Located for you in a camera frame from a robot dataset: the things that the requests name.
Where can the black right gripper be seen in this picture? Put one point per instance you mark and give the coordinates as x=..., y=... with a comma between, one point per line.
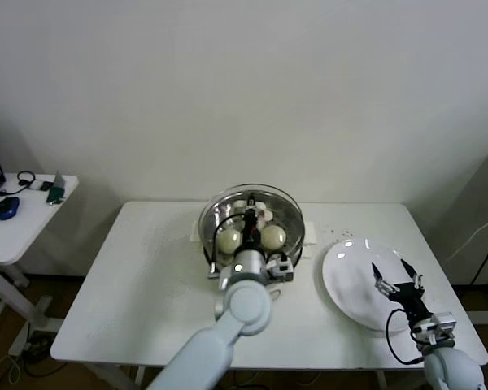
x=410, y=298

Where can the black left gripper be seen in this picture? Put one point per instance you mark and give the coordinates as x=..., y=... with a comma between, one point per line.
x=251, y=235

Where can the glass pot lid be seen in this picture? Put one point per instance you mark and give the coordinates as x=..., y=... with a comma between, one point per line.
x=284, y=211

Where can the white steamed baozi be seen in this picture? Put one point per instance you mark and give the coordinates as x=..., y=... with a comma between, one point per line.
x=230, y=239
x=273, y=235

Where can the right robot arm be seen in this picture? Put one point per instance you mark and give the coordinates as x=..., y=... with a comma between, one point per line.
x=451, y=365

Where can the stainless steel steamer basket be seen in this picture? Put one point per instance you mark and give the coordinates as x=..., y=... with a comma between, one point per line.
x=310, y=233

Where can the white round plate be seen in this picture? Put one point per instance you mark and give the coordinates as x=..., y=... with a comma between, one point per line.
x=349, y=276

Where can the white work table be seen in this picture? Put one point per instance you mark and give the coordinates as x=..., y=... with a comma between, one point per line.
x=146, y=284

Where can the green and grey gadget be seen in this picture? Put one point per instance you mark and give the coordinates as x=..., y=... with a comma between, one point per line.
x=56, y=194

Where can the small black device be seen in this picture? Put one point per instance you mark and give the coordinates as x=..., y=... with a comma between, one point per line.
x=45, y=186

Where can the white side table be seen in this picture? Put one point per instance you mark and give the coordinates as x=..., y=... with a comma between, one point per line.
x=24, y=227

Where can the blue computer mouse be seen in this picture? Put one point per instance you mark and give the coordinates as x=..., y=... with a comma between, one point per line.
x=7, y=208

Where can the white floor power strip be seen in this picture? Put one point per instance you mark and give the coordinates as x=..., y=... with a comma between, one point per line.
x=18, y=349

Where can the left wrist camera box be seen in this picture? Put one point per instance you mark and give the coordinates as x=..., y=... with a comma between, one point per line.
x=282, y=268

